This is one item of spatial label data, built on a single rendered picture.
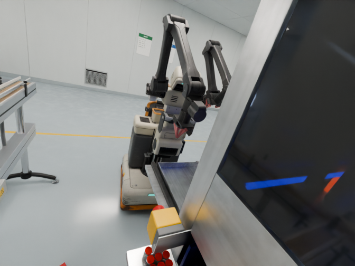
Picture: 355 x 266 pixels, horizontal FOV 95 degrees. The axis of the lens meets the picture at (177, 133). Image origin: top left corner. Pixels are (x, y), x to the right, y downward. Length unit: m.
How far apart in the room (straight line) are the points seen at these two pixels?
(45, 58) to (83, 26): 1.27
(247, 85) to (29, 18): 5.51
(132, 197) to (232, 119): 1.39
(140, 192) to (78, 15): 4.75
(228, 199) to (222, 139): 0.12
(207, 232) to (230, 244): 0.07
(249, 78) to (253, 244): 0.28
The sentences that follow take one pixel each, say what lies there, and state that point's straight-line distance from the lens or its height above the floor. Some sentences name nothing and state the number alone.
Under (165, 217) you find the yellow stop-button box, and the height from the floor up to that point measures 1.03.
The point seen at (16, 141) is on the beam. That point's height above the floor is 0.55.
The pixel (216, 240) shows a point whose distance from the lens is 0.42.
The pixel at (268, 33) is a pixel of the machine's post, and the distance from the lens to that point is 0.35.
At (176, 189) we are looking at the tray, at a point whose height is 0.88.
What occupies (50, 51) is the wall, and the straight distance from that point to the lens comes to 5.61.
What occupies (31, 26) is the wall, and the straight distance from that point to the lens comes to 5.66.
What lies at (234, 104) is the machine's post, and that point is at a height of 1.36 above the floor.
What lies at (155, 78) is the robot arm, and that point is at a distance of 1.08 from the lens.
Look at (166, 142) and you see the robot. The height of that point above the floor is 0.80.
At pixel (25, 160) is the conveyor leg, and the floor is 0.29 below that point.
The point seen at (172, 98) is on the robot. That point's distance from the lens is 1.25.
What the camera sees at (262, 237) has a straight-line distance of 0.33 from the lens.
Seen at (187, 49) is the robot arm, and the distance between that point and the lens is 0.79.
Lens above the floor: 1.40
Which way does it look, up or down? 22 degrees down
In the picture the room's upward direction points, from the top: 17 degrees clockwise
